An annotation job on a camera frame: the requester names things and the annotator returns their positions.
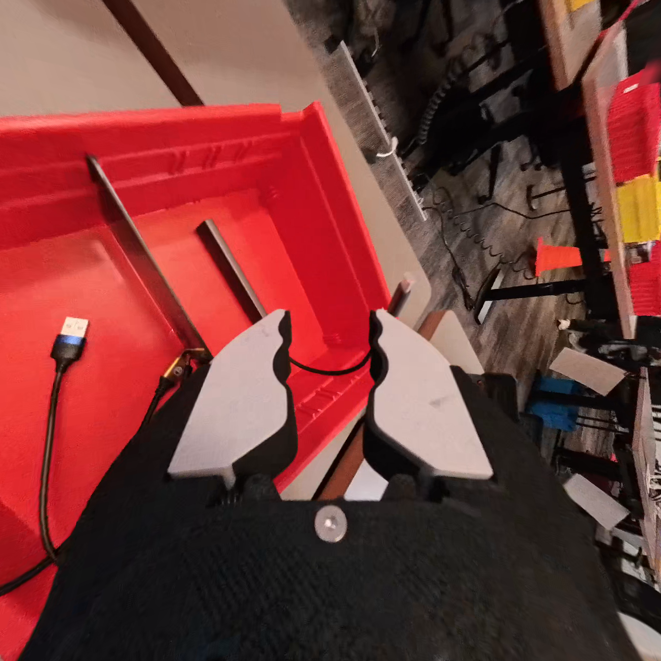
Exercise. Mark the red storage bin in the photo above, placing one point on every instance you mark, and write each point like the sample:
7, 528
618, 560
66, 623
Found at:
645, 286
103, 268
635, 129

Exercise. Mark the black bin divider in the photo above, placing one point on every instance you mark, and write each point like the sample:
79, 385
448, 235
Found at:
144, 258

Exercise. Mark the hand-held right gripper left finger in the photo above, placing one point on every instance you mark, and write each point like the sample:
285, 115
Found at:
232, 408

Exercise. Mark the grey usb hub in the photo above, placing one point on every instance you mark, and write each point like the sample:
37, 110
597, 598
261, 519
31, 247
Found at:
232, 268

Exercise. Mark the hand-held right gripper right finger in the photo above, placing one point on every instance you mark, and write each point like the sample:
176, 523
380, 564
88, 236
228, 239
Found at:
428, 413

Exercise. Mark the yellow storage bin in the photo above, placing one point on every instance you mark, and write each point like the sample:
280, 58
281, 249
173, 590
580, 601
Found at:
640, 209

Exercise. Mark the orange traffic cone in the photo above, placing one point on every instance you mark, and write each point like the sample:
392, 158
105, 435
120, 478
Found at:
563, 257

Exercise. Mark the wooden top desk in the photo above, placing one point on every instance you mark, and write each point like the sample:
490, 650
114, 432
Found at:
604, 155

